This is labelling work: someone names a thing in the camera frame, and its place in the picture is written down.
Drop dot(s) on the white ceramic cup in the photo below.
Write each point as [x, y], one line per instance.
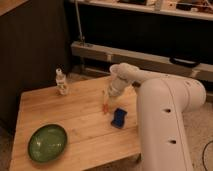
[113, 72]

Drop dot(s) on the wooden table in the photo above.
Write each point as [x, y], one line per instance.
[92, 140]

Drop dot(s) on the small clear bottle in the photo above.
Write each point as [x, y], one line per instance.
[61, 82]

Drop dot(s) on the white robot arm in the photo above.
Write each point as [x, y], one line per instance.
[162, 99]

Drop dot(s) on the grey metal shelf beam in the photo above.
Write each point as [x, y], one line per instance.
[143, 60]

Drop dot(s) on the blue sponge holder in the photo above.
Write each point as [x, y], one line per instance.
[119, 118]

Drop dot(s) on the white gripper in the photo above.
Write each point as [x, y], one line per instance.
[116, 88]

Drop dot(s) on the green bowl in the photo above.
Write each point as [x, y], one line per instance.
[47, 143]

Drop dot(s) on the metal vertical pole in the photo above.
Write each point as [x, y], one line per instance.
[81, 37]

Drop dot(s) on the upper cluttered shelf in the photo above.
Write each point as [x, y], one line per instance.
[146, 9]

